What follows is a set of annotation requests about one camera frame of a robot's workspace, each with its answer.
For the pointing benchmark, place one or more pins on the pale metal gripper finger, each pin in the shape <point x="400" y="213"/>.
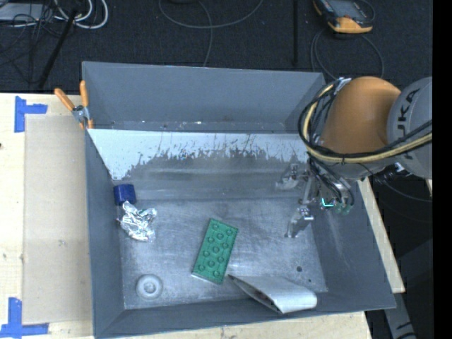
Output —
<point x="300" y="221"/>
<point x="291" y="177"/>

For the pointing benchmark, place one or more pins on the grey metal bin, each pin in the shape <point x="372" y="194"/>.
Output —
<point x="247" y="231"/>

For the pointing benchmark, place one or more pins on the grey folded flat packet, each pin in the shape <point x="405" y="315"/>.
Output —
<point x="282" y="295"/>

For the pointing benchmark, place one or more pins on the dark green flat block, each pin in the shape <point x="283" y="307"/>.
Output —
<point x="215" y="251"/>

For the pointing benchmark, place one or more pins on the crushed clear bottle blue cap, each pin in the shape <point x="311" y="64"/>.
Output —
<point x="136" y="222"/>

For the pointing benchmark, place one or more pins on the pale cardboard board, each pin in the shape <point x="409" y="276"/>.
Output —
<point x="53" y="224"/>

